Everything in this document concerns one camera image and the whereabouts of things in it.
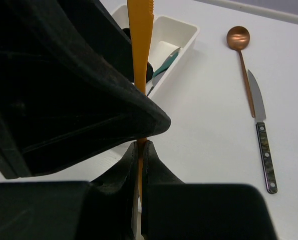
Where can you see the white utensil tray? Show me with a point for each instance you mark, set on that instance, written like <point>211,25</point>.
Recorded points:
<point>168,35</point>
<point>120,15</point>

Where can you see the steel knife green handle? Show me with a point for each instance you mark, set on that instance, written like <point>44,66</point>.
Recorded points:
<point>154,81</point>

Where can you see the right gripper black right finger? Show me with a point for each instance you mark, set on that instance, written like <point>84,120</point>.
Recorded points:
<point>172,209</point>

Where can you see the orange plastic knife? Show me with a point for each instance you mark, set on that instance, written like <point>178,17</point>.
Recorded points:
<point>141,17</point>

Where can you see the black spoon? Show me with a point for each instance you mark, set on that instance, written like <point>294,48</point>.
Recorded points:
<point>127,32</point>

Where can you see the copper spoon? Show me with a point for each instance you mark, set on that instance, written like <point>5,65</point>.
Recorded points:
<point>238,39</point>

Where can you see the teal plastic knife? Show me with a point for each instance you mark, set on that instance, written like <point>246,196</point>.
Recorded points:
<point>167,63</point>

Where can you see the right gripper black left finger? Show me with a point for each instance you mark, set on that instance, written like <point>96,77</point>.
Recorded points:
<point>66,91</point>

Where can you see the white right utensil tray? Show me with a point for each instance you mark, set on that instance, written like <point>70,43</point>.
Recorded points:
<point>168,35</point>

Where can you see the white left utensil tray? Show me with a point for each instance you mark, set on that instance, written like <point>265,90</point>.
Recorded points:
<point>120,15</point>

